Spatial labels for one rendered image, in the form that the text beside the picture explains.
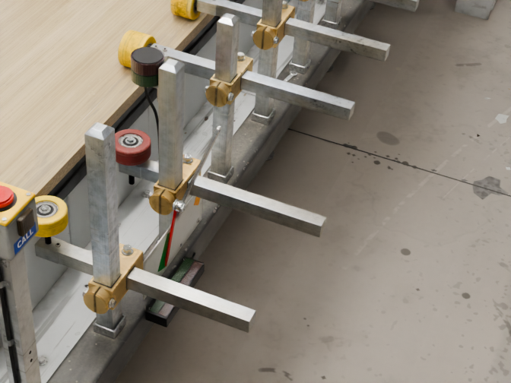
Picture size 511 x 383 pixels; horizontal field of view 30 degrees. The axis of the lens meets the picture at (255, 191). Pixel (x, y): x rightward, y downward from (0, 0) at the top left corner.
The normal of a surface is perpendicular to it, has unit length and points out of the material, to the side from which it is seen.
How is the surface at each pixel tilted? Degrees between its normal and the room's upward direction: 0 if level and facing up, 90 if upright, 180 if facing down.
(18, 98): 0
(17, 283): 90
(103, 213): 90
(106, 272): 90
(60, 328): 0
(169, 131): 90
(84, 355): 0
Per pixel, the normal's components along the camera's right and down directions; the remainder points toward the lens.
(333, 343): 0.07, -0.76
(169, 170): -0.39, 0.58
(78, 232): 0.92, 0.30
